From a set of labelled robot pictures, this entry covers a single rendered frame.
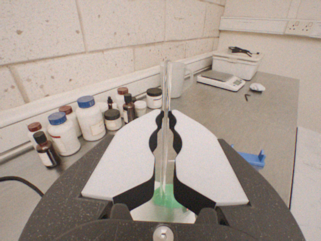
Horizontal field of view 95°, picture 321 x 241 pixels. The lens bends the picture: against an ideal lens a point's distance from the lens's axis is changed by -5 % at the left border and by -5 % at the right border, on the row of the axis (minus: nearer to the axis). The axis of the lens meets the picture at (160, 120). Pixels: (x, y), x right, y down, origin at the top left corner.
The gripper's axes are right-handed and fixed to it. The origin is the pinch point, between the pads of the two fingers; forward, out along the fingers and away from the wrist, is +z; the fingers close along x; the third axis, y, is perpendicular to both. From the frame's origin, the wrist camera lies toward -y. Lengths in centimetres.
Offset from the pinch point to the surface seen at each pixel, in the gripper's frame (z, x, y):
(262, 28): 120, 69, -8
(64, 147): 19.1, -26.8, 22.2
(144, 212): 1.0, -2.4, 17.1
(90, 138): 25.9, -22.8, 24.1
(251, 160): 19.7, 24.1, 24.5
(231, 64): 100, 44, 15
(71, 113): 28.9, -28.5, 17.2
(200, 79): 85, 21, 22
